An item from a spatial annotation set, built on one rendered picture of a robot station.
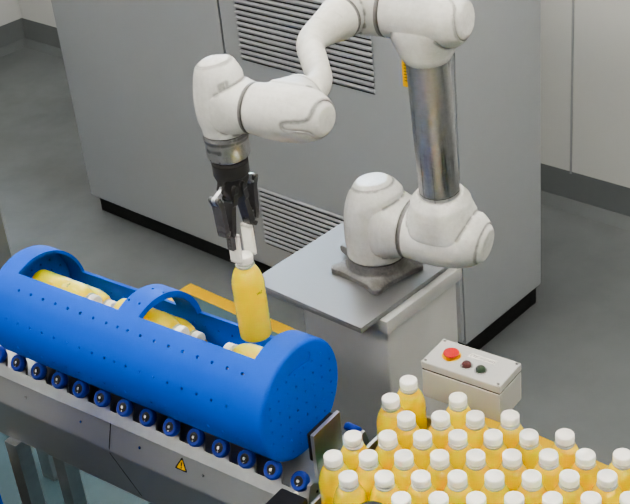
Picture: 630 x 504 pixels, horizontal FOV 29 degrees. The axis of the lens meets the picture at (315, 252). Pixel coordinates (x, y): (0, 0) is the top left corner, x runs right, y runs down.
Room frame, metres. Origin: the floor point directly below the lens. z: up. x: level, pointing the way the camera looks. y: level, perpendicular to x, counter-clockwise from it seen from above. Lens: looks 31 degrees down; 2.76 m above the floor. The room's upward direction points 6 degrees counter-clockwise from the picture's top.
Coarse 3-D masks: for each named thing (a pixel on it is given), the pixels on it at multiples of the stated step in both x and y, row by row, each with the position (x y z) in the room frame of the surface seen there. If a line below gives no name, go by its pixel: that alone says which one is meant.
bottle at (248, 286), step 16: (240, 272) 2.22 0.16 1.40; (256, 272) 2.23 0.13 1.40; (240, 288) 2.21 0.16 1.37; (256, 288) 2.21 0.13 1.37; (240, 304) 2.21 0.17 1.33; (256, 304) 2.21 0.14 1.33; (240, 320) 2.22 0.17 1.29; (256, 320) 2.20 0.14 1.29; (240, 336) 2.23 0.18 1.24; (256, 336) 2.20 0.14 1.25
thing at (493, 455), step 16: (512, 432) 2.01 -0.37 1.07; (480, 448) 1.98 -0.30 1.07; (496, 448) 1.95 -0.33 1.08; (528, 448) 1.94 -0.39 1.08; (560, 448) 1.93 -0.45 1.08; (576, 448) 1.94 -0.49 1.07; (496, 464) 1.94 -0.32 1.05; (528, 464) 1.93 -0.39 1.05; (560, 464) 1.92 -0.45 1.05; (576, 464) 1.88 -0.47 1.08; (480, 480) 1.89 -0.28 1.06; (512, 480) 1.88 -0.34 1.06; (544, 480) 1.87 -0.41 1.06; (592, 480) 1.85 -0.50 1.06; (624, 480) 1.84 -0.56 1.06; (448, 496) 1.84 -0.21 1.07; (464, 496) 1.84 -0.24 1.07; (496, 496) 1.82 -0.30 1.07; (528, 496) 1.81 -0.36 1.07; (576, 496) 1.80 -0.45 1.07; (608, 496) 1.79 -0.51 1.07
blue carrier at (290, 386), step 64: (64, 256) 2.78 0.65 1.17; (0, 320) 2.58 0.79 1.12; (64, 320) 2.46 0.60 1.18; (128, 320) 2.38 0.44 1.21; (192, 320) 2.55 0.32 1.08; (128, 384) 2.30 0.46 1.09; (192, 384) 2.19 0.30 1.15; (256, 384) 2.11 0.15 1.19; (320, 384) 2.22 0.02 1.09; (256, 448) 2.08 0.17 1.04
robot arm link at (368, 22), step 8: (352, 0) 2.62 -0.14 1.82; (360, 0) 2.63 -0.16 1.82; (368, 0) 2.62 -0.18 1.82; (376, 0) 2.62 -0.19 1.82; (360, 8) 2.62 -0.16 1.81; (368, 8) 2.62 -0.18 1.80; (376, 8) 2.61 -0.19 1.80; (360, 16) 2.61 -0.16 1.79; (368, 16) 2.62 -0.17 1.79; (376, 16) 2.61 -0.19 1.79; (360, 24) 2.61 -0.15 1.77; (368, 24) 2.62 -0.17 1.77; (376, 24) 2.61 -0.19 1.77; (360, 32) 2.64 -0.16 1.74; (368, 32) 2.63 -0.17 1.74; (376, 32) 2.62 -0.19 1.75
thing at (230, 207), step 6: (234, 186) 2.22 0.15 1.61; (234, 192) 2.21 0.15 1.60; (222, 198) 2.23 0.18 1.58; (234, 198) 2.21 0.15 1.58; (228, 204) 2.22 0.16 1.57; (234, 204) 2.21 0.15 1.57; (228, 210) 2.22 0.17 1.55; (234, 210) 2.22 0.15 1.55; (228, 216) 2.22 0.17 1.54; (234, 216) 2.22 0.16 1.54; (228, 222) 2.21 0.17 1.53; (234, 222) 2.21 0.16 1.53; (234, 228) 2.21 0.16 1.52; (234, 234) 2.21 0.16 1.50
